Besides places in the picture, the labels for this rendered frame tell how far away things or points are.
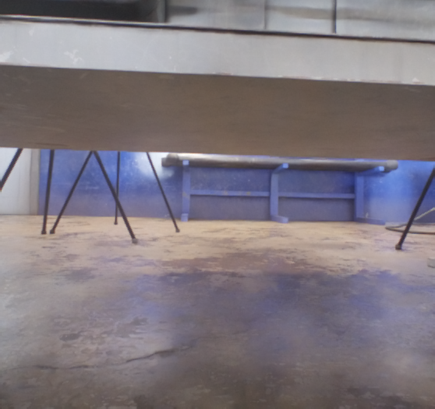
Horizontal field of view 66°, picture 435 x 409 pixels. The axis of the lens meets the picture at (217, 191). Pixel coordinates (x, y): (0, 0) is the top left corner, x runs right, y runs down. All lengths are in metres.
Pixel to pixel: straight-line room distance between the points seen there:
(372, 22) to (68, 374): 0.79
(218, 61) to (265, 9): 0.27
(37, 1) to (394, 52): 0.51
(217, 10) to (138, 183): 3.31
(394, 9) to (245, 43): 0.40
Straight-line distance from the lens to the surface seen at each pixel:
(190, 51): 0.50
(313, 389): 0.48
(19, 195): 4.28
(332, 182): 4.19
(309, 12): 0.76
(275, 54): 0.51
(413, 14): 0.85
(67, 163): 4.14
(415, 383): 0.55
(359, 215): 4.18
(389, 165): 3.94
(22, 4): 0.61
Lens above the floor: 0.23
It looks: 1 degrees up
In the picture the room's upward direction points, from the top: 1 degrees clockwise
